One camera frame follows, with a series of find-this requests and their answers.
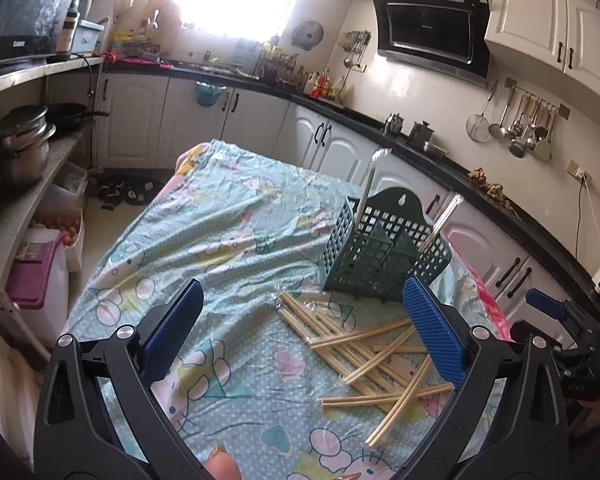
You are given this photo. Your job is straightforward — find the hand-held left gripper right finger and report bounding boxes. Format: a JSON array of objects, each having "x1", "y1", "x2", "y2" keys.
[{"x1": 402, "y1": 276, "x2": 571, "y2": 480}]

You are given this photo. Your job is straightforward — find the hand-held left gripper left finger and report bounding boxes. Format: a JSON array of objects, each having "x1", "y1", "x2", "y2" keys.
[{"x1": 32, "y1": 277, "x2": 216, "y2": 480}]

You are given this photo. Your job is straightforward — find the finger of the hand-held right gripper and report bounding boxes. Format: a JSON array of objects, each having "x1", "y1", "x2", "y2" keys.
[{"x1": 525, "y1": 288, "x2": 569, "y2": 322}]

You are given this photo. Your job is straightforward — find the pile of wooden chopsticks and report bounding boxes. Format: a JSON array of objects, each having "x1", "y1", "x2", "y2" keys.
[{"x1": 275, "y1": 290, "x2": 453, "y2": 447}]

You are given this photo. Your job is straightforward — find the green plastic utensil basket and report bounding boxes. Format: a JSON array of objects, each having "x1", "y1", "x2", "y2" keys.
[{"x1": 321, "y1": 186, "x2": 453, "y2": 303}]

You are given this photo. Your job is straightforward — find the wooden chopstick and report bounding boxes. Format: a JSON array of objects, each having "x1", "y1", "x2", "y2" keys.
[
  {"x1": 417, "y1": 194, "x2": 463, "y2": 256},
  {"x1": 355, "y1": 149, "x2": 390, "y2": 227}
]

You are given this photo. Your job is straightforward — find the row of hanging kitchen utensils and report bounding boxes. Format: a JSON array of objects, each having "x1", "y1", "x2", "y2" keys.
[{"x1": 488, "y1": 91, "x2": 557, "y2": 162}]

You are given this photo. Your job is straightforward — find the person's left hand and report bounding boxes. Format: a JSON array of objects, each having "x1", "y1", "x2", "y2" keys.
[{"x1": 204, "y1": 447, "x2": 242, "y2": 480}]

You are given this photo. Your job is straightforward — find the cartoon printed blue bedsheet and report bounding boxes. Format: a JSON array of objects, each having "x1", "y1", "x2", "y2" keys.
[{"x1": 65, "y1": 139, "x2": 511, "y2": 480}]

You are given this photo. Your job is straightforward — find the dried ginger roots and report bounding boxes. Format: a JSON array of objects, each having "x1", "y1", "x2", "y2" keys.
[{"x1": 468, "y1": 167, "x2": 520, "y2": 207}]

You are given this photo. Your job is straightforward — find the dark shoes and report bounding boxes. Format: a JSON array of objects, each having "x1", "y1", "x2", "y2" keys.
[{"x1": 96, "y1": 173, "x2": 165, "y2": 207}]

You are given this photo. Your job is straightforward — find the white bin with pink lid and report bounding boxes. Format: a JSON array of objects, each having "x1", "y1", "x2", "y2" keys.
[{"x1": 6, "y1": 225, "x2": 85, "y2": 343}]

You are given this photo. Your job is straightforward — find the tub of brown eggs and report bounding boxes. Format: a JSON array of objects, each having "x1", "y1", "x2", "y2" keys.
[{"x1": 32, "y1": 210, "x2": 83, "y2": 248}]

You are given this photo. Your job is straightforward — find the black countertop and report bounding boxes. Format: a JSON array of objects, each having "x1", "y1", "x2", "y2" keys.
[{"x1": 102, "y1": 57, "x2": 600, "y2": 313}]

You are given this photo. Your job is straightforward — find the clear plastic container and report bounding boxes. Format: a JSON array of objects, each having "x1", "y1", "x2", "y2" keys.
[{"x1": 50, "y1": 160, "x2": 89, "y2": 197}]

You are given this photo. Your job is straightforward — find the metal mesh strainer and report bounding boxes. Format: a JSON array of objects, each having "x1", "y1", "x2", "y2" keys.
[{"x1": 465, "y1": 80, "x2": 499, "y2": 140}]

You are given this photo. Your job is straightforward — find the dark metal pot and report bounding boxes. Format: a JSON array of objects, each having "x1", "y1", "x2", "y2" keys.
[{"x1": 408, "y1": 120, "x2": 435, "y2": 148}]

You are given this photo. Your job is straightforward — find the white base cabinets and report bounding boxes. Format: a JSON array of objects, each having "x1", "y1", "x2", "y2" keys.
[{"x1": 94, "y1": 71, "x2": 600, "y2": 351}]

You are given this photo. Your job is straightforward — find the large stainless steel pot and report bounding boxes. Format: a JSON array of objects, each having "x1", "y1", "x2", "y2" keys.
[{"x1": 0, "y1": 125, "x2": 57, "y2": 190}]

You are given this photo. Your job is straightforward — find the teal hanging plastic bag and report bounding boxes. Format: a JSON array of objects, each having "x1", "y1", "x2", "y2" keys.
[{"x1": 195, "y1": 80, "x2": 226, "y2": 109}]

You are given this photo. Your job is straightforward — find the black frying pan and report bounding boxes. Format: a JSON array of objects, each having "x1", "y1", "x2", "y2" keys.
[{"x1": 46, "y1": 103, "x2": 111, "y2": 137}]

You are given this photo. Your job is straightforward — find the stainless steel pot with lid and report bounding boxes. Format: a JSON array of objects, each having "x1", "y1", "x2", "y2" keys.
[{"x1": 0, "y1": 105, "x2": 49, "y2": 152}]

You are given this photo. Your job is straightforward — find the group of condiment bottles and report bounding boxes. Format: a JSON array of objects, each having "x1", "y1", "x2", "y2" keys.
[{"x1": 301, "y1": 68, "x2": 347, "y2": 102}]

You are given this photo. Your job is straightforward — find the countertop dish rack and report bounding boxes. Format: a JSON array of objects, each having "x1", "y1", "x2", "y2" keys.
[{"x1": 256, "y1": 41, "x2": 302, "y2": 84}]

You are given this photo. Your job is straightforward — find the small hanging utensil set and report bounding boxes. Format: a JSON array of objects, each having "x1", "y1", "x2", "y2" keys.
[{"x1": 340, "y1": 30, "x2": 372, "y2": 69}]

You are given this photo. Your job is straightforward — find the metal shelf rack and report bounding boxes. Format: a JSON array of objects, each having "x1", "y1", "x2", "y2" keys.
[{"x1": 0, "y1": 54, "x2": 106, "y2": 311}]

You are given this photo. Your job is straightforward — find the black range hood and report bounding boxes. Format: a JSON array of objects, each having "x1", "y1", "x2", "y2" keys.
[{"x1": 368, "y1": 0, "x2": 492, "y2": 82}]

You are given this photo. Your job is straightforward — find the blue plastic box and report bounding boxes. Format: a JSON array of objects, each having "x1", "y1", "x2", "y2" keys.
[{"x1": 74, "y1": 19, "x2": 105, "y2": 54}]

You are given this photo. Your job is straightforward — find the dark glass bottle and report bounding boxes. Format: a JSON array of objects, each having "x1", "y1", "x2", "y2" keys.
[{"x1": 56, "y1": 0, "x2": 79, "y2": 57}]

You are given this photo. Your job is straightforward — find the black microwave oven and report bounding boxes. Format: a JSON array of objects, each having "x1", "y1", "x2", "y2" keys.
[{"x1": 0, "y1": 0, "x2": 87, "y2": 67}]

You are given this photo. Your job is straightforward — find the white power cable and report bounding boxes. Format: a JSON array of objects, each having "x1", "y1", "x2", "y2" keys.
[{"x1": 574, "y1": 175, "x2": 590, "y2": 262}]

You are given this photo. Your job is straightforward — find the beige wall outlet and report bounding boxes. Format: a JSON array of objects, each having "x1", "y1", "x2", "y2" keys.
[{"x1": 567, "y1": 159, "x2": 594, "y2": 182}]

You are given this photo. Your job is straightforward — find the metal utensil rail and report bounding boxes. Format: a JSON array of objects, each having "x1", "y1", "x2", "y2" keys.
[{"x1": 504, "y1": 77, "x2": 571, "y2": 122}]

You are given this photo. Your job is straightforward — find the white wall cabinet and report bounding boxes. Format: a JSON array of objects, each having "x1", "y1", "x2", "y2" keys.
[{"x1": 483, "y1": 0, "x2": 600, "y2": 107}]

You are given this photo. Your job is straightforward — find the round wall vent fan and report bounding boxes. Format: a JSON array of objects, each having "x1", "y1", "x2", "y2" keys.
[{"x1": 292, "y1": 20, "x2": 325, "y2": 52}]

